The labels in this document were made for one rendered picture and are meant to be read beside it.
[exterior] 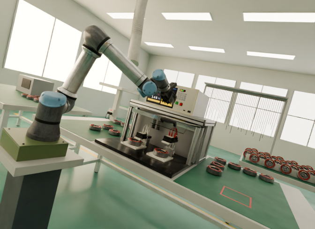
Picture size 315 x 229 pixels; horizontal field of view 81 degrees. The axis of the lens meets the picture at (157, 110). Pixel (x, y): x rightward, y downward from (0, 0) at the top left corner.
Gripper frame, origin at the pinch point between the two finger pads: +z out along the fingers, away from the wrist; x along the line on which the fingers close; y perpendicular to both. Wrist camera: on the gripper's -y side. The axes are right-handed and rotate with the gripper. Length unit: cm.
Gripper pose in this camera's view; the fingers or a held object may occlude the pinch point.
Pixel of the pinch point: (173, 101)
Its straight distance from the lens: 139.1
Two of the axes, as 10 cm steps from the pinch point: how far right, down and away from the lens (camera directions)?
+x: 8.5, 2.5, -4.7
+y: -4.3, 8.4, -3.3
